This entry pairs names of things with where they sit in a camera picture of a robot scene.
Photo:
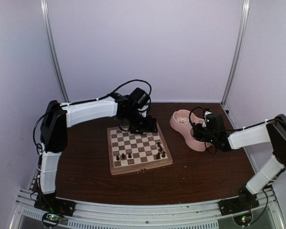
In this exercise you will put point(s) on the left aluminium frame post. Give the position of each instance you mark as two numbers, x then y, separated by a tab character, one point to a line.
53	53

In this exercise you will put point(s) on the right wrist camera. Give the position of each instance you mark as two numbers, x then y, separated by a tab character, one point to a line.
206	112

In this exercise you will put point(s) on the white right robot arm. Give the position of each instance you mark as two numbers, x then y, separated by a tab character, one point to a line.
269	131

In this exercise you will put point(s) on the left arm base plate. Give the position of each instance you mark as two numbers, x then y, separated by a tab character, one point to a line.
55	205

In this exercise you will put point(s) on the wooden chess board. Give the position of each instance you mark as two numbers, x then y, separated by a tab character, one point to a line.
142	147

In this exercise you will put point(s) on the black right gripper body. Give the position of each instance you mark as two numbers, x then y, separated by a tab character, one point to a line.
209	136

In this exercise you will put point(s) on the right aluminium frame post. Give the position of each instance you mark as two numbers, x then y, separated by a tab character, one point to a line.
238	47

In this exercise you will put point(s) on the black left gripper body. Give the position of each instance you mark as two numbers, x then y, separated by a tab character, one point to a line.
137	123

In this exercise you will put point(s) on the pink double bowl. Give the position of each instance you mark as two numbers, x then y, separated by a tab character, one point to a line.
186	131

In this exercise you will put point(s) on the white chess pieces pile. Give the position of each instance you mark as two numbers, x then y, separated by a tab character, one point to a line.
183	120

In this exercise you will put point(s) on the front aluminium rail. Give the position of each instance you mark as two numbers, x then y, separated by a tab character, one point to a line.
89	215

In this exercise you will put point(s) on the aluminium frame post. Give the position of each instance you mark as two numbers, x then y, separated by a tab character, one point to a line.
238	47
53	53

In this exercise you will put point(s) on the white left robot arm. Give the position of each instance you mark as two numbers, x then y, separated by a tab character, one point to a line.
59	117

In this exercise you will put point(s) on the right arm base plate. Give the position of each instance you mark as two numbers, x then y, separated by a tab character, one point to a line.
235	205

